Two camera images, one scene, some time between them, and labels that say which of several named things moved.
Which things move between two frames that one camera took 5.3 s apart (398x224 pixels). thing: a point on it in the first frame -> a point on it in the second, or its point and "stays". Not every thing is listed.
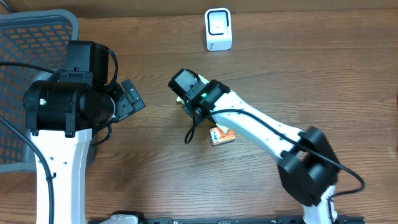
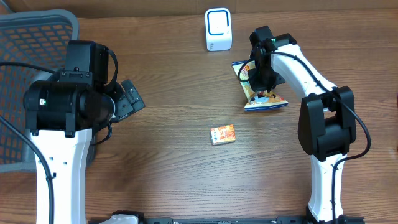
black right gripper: x=201 y=116 -> x=259 y=85
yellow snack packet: x=201 y=79 -> x=256 y=101
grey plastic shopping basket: x=37 y=37 stays
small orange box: x=217 y=135 stays
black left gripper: x=132 y=101 stays
